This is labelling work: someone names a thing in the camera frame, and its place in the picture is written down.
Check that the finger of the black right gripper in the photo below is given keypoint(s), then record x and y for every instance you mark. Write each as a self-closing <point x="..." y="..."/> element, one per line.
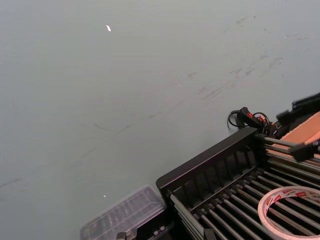
<point x="306" y="101"/>
<point x="305" y="151"/>

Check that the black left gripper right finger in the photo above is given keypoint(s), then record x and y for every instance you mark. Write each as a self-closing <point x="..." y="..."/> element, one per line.
<point x="209" y="235"/>

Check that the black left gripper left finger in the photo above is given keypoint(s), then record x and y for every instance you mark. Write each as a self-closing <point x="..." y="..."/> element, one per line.
<point x="122" y="236"/>

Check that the shallow brown cardboard tray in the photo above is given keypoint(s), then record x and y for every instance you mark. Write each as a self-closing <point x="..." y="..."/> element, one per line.
<point x="307" y="130"/>

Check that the clear plastic case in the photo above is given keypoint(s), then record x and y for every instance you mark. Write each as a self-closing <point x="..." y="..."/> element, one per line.
<point x="120" y="212"/>

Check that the roll of white tape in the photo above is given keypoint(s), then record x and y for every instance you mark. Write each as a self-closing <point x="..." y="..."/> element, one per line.
<point x="287" y="191"/>

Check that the black rack with steel bars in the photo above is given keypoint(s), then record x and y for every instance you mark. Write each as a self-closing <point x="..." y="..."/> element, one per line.
<point x="205" y="155"/>

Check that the plain pale wall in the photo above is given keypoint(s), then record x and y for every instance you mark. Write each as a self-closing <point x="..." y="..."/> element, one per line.
<point x="100" y="100"/>

